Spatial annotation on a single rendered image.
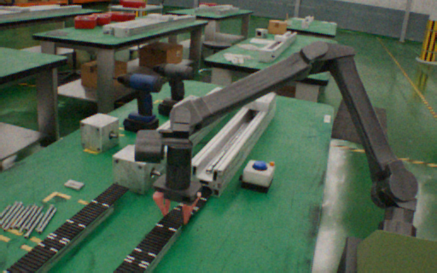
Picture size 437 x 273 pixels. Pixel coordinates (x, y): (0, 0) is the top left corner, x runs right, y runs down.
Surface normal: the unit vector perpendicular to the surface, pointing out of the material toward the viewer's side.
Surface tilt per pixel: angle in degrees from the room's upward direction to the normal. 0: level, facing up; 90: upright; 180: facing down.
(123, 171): 90
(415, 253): 90
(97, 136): 90
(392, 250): 90
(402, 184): 47
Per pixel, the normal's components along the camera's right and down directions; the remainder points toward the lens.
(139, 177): -0.32, 0.31
